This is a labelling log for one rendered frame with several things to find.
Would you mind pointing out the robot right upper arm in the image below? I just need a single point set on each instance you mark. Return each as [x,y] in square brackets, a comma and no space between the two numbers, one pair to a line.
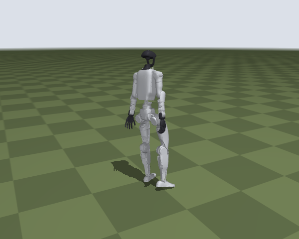
[157,75]

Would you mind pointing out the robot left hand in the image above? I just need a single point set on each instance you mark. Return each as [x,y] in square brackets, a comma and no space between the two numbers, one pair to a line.
[130,120]

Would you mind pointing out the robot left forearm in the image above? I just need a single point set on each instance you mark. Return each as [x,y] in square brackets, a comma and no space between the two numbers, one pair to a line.
[132,105]

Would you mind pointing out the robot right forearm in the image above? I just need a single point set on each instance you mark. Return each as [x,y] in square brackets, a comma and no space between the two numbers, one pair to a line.
[161,107]

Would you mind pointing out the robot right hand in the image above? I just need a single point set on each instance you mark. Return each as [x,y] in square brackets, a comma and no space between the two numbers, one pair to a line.
[162,124]

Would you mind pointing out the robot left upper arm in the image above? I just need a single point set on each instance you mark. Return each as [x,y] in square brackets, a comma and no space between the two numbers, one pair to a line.
[134,91]

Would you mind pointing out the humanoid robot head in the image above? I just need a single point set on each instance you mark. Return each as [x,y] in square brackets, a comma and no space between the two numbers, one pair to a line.
[148,55]

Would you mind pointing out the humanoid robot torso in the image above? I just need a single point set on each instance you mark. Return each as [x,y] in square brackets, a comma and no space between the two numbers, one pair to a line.
[146,90]

